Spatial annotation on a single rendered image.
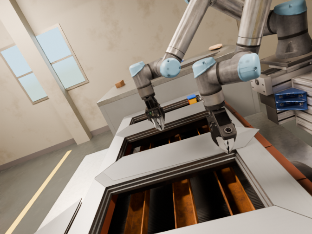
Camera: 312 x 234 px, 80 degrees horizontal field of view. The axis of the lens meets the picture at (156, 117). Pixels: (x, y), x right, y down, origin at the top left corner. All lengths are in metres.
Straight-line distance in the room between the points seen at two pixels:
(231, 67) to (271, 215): 0.40
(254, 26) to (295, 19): 0.41
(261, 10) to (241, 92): 1.09
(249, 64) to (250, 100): 1.19
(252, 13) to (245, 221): 0.58
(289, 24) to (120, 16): 3.16
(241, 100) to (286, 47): 0.74
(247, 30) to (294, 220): 0.53
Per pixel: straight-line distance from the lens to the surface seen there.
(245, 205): 0.83
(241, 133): 0.88
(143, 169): 0.86
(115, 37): 3.87
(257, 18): 0.70
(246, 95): 1.74
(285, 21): 1.09
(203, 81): 0.63
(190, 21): 0.81
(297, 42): 1.10
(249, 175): 0.70
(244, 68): 0.59
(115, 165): 0.99
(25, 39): 4.20
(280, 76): 1.07
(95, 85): 4.04
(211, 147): 0.82
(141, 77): 0.86
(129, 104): 1.63
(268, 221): 0.58
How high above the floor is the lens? 1.32
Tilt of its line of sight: 20 degrees down
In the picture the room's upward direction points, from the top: 22 degrees counter-clockwise
